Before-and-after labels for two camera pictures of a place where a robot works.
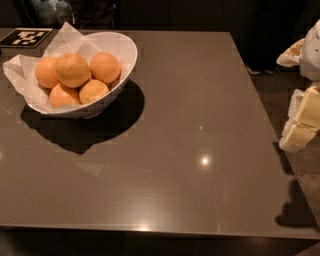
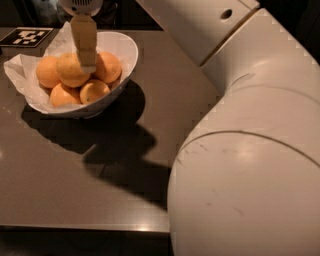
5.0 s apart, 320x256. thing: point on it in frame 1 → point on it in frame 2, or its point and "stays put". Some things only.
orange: [71, 70] stays put
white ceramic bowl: [109, 42] stays put
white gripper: [311, 53] → [81, 6]
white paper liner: [22, 70] stays put
